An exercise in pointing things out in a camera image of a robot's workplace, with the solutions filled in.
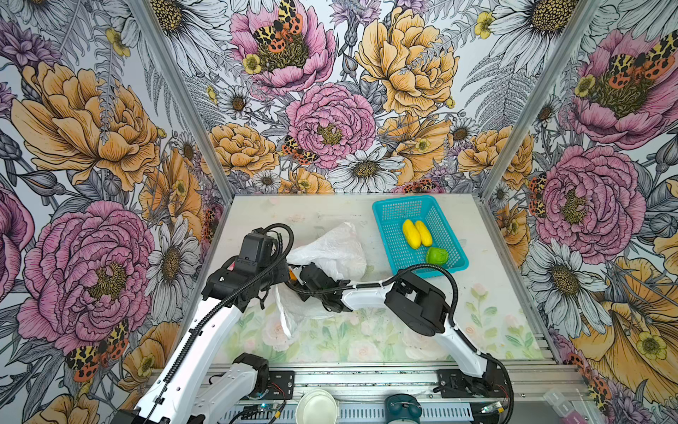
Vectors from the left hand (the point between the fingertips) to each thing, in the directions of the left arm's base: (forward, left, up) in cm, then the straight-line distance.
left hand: (281, 276), depth 75 cm
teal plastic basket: (+37, -38, -15) cm, 54 cm away
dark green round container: (-30, -31, -10) cm, 44 cm away
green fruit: (+14, -50, -13) cm, 54 cm away
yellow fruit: (+26, -49, -15) cm, 58 cm away
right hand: (+8, -1, -18) cm, 20 cm away
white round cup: (-28, -10, -19) cm, 36 cm away
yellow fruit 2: (+25, -44, -14) cm, 52 cm away
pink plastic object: (-30, -74, -16) cm, 82 cm away
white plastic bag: (+11, -16, -3) cm, 20 cm away
